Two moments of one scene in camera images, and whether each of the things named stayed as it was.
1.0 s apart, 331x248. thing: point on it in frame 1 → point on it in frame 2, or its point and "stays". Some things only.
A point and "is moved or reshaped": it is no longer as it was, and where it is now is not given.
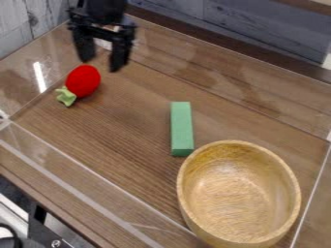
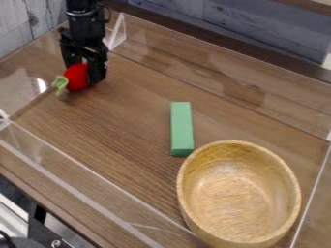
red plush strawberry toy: x=83 y=80 is moved or reshaped
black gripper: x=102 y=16 → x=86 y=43
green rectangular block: x=182 y=129 stays
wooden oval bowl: x=239 y=193 stays
